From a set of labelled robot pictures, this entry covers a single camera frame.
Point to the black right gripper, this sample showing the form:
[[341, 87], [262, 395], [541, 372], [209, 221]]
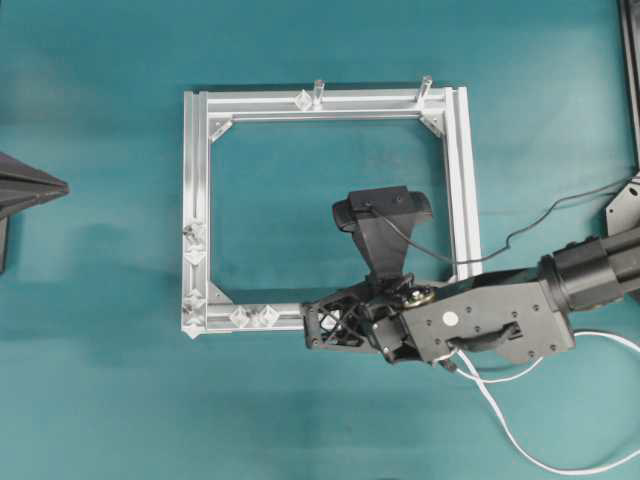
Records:
[[367, 318]]

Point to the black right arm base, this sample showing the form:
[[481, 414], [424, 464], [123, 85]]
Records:
[[622, 217]]

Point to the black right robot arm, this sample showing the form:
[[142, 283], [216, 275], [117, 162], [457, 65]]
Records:
[[521, 314]]

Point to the steel pin far middle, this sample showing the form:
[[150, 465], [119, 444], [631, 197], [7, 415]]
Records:
[[318, 93]]

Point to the steel pin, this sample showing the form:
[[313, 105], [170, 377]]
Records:
[[423, 90], [318, 93]]

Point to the steel pin far right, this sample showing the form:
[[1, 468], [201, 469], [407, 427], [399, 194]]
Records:
[[423, 90]]

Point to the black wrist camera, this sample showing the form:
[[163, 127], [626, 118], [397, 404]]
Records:
[[361, 208]]

